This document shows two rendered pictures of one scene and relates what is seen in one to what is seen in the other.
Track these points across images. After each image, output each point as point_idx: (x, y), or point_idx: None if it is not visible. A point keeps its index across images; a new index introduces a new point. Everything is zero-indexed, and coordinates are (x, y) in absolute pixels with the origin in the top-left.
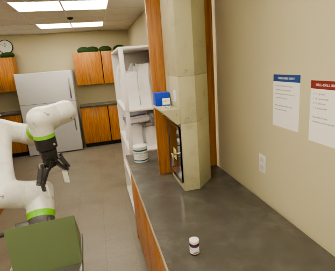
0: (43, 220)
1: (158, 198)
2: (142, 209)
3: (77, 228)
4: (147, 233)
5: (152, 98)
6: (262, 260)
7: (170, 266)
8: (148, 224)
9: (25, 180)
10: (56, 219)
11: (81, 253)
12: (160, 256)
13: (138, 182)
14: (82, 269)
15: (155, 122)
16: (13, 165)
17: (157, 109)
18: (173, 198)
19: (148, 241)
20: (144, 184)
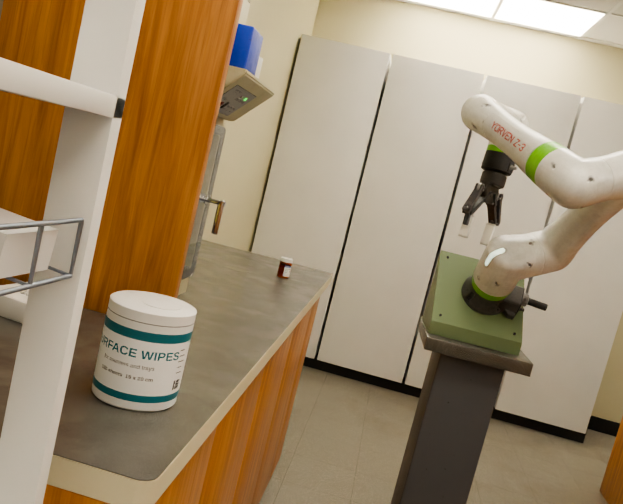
0: None
1: (257, 308)
2: (238, 432)
3: (434, 287)
4: (237, 467)
5: (250, 48)
6: (225, 255)
7: (319, 284)
8: (263, 390)
9: (528, 235)
10: (462, 255)
11: (424, 318)
12: (287, 355)
13: (263, 342)
14: (421, 317)
15: (211, 132)
16: (559, 220)
17: (262, 86)
18: (226, 297)
19: (238, 474)
20: (250, 333)
